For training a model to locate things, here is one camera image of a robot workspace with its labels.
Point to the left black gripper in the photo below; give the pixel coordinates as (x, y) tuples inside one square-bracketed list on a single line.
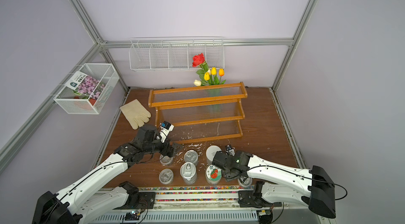
[(165, 152)]

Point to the clear small plastic tub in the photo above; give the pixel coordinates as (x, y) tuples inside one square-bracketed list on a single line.
[(166, 161)]

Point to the tall white Ideal jar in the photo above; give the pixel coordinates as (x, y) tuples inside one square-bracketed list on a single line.
[(210, 153)]

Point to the orange wooden glass shelf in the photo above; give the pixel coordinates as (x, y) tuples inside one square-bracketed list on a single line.
[(188, 110)]

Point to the tomato label seed jar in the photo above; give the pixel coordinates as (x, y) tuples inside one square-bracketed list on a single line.
[(213, 175)]

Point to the clear tub shelf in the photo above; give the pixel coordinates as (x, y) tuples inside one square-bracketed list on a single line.
[(245, 182)]

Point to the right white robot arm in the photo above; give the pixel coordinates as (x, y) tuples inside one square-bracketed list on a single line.
[(277, 183)]

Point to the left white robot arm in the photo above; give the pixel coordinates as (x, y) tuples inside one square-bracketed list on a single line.
[(74, 204)]

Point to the purple flower seed packet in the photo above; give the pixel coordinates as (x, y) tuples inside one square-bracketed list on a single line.
[(84, 85)]

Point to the cream work glove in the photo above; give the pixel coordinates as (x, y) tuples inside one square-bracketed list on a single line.
[(136, 114)]

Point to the teal glass vase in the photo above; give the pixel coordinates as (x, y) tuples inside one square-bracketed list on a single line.
[(215, 108)]

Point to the artificial flower bouquet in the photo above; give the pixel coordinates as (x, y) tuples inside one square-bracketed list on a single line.
[(207, 76)]

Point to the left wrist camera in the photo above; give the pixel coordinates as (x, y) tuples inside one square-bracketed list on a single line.
[(165, 129)]

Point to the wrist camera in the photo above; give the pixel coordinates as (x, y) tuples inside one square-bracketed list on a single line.
[(165, 129), (230, 150)]

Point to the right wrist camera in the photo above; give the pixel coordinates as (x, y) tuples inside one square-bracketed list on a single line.
[(230, 150)]

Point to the metal base rail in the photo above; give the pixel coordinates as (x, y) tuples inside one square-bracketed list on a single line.
[(208, 205)]

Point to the long white wire basket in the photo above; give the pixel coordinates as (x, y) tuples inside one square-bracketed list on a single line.
[(174, 53)]

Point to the small white wire basket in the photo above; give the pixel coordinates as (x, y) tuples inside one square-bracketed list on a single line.
[(73, 104)]

